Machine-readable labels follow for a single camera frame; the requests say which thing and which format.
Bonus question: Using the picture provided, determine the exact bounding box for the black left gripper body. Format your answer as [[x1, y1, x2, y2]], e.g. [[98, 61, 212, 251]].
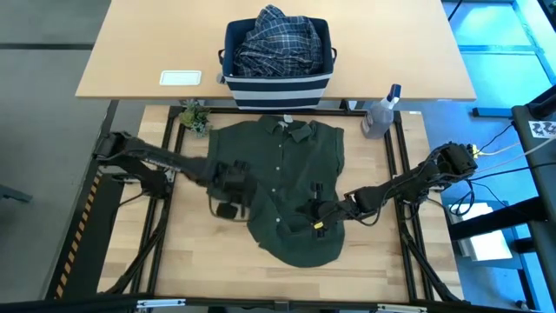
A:
[[210, 159, 258, 208]]

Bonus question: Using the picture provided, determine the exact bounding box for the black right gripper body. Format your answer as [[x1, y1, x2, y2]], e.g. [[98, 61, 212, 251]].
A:
[[313, 183, 357, 238]]

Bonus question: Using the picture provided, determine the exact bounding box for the dark green button shirt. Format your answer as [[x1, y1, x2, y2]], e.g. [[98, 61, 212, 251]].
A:
[[206, 113, 348, 269]]

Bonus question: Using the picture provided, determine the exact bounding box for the navy white striped bin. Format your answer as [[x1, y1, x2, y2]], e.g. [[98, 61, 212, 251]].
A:
[[217, 16, 338, 111]]

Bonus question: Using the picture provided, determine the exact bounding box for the small green potted plant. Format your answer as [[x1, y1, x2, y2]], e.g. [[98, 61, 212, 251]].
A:
[[178, 99, 214, 140]]

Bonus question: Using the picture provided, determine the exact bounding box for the clear spray bottle blue nozzle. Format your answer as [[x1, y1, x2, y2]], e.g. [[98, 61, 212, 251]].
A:
[[361, 83, 403, 141]]

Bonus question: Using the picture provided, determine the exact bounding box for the white rectangular tray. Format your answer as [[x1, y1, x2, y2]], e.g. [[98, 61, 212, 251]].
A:
[[158, 69, 203, 87]]

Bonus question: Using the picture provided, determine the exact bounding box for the blue plaid shirt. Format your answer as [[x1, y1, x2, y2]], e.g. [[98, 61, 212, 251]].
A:
[[233, 3, 325, 78]]

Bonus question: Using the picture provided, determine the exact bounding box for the black hazard-striped floor ramp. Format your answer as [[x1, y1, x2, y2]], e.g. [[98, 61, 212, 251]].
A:
[[45, 173, 127, 301]]

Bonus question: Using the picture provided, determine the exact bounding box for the white box on floor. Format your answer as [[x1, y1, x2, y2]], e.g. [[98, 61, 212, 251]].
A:
[[451, 202, 514, 263]]

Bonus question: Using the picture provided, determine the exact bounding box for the light wooden desk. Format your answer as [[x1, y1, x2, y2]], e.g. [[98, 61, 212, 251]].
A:
[[74, 0, 478, 103]]

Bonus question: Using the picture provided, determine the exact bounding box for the black equipment cart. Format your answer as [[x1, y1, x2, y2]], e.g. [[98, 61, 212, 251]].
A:
[[447, 84, 556, 313]]

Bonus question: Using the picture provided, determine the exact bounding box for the grey chair leg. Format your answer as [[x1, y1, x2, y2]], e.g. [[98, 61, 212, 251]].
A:
[[0, 184, 34, 204]]

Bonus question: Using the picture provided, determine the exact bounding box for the white marker tag label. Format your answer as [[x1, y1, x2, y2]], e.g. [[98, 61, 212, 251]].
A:
[[527, 120, 556, 140]]

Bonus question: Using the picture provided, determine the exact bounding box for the black metal table frame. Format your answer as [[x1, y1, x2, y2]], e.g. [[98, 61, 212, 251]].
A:
[[103, 104, 464, 310]]

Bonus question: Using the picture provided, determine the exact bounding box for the black cable bundle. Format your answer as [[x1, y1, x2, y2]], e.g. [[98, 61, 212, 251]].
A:
[[399, 203, 461, 303], [106, 203, 169, 295]]

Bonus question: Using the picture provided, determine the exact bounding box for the silver metal bracket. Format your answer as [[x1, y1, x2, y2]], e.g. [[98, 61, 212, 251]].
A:
[[136, 298, 187, 310], [375, 303, 429, 313]]

